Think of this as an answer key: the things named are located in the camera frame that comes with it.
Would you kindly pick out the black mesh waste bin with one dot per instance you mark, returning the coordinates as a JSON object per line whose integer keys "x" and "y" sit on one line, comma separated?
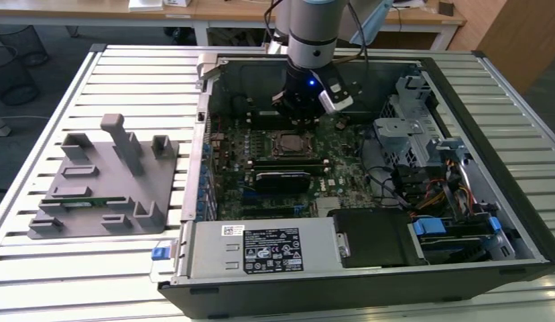
{"x": 9, "y": 80}
{"x": 18, "y": 43}

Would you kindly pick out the wooden desk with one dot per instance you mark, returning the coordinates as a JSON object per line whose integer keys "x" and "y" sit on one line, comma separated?
{"x": 103, "y": 15}

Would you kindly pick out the blue plastic tab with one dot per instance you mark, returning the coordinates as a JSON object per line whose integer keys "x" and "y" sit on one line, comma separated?
{"x": 494, "y": 224}

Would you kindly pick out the silver metal case bar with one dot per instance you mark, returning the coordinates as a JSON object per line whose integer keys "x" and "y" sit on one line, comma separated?
{"x": 467, "y": 177}

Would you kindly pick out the black graphics card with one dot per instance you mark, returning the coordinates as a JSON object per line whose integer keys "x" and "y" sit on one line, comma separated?
{"x": 282, "y": 184}

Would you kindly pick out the small black box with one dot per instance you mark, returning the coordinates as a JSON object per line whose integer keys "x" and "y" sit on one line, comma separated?
{"x": 447, "y": 8}

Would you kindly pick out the black plastic shroud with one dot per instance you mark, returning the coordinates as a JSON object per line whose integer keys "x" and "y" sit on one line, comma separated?
{"x": 371, "y": 234}

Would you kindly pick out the silver power supply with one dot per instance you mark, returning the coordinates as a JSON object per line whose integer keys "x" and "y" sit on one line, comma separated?
{"x": 206, "y": 248}

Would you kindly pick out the small white box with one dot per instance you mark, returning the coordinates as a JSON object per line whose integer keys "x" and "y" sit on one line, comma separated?
{"x": 177, "y": 2}

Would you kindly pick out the large white box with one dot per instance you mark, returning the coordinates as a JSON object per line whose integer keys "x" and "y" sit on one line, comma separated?
{"x": 146, "y": 5}

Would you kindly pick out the silver CPU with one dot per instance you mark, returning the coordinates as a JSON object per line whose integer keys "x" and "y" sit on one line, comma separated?
{"x": 293, "y": 143}

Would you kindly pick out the blue disk carrier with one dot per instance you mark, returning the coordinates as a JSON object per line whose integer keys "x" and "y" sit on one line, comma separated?
{"x": 427, "y": 228}

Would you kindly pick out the wooden cabinet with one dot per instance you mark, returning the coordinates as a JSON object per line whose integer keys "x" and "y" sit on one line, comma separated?
{"x": 519, "y": 40}

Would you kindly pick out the CPU socket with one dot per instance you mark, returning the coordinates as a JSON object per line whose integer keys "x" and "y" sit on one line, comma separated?
{"x": 273, "y": 154}

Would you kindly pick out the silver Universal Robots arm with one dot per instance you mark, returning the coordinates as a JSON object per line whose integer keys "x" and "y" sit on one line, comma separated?
{"x": 311, "y": 33}

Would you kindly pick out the green motherboard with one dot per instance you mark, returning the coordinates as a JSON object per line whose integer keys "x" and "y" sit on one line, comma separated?
{"x": 349, "y": 188}

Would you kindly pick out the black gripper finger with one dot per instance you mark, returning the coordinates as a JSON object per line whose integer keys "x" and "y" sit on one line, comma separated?
{"x": 302, "y": 123}
{"x": 313, "y": 122}

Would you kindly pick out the green RAM stick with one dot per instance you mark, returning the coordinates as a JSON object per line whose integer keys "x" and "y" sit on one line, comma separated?
{"x": 85, "y": 202}

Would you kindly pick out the black open PC case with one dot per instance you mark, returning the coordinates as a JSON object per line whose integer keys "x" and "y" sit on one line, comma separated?
{"x": 259, "y": 298}

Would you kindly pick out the black RAM slot bank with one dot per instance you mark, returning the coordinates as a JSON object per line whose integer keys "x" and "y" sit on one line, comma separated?
{"x": 265, "y": 120}
{"x": 286, "y": 165}

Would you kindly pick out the blue case latch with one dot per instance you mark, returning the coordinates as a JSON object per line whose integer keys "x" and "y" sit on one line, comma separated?
{"x": 161, "y": 254}

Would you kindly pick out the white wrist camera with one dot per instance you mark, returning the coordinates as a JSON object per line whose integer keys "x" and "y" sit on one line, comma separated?
{"x": 338, "y": 94}

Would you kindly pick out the grey parts rack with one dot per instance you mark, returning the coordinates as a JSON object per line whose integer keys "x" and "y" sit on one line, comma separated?
{"x": 103, "y": 188}

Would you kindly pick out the white furniture foot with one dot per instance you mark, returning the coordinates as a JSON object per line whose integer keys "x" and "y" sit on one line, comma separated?
{"x": 1, "y": 127}

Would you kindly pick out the silver heat sink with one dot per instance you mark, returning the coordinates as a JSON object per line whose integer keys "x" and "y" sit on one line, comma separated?
{"x": 327, "y": 205}

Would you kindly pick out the metal drive cage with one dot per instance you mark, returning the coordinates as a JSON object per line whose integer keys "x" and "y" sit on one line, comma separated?
{"x": 394, "y": 129}

